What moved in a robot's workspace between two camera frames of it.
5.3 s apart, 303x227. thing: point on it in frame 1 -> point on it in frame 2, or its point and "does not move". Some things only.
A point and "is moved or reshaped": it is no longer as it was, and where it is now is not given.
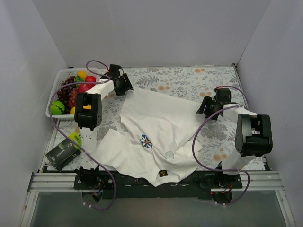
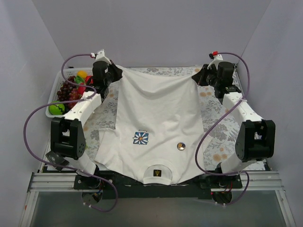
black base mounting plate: [197, 186] does not move
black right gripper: [210, 105] -> [201, 76]
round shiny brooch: [169, 155] -> [181, 146]
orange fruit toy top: [82, 74] does not move
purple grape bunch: [67, 94] does not move
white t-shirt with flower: [156, 147] is moved or reshaped
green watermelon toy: [57, 108] does not move
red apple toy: [90, 79] does not move
